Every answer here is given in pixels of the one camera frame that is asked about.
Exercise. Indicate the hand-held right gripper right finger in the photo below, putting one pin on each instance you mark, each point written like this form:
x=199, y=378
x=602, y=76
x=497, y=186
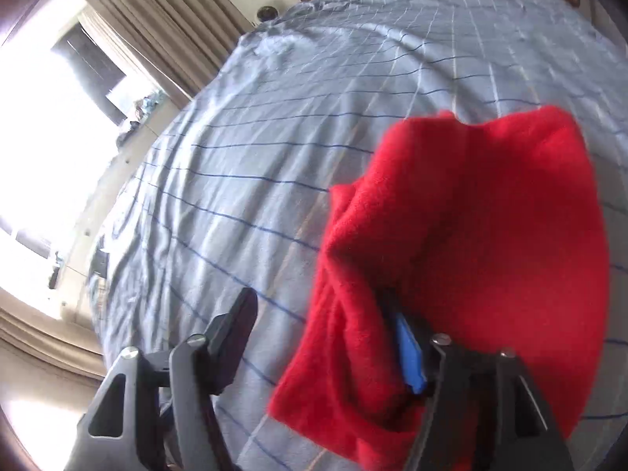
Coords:
x=411, y=353

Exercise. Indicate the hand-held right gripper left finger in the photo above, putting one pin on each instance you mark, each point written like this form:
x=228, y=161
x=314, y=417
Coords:
x=230, y=333

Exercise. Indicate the red knit sweater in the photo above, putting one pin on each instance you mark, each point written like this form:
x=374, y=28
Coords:
x=466, y=235

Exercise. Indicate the grey checked bed cover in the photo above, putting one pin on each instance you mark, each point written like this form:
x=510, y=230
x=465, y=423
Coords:
x=294, y=157

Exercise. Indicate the beige curtain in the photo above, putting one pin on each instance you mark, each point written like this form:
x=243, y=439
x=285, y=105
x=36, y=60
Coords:
x=162, y=24

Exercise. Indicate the small black clock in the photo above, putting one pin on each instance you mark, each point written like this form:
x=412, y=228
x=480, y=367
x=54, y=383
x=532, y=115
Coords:
x=267, y=12

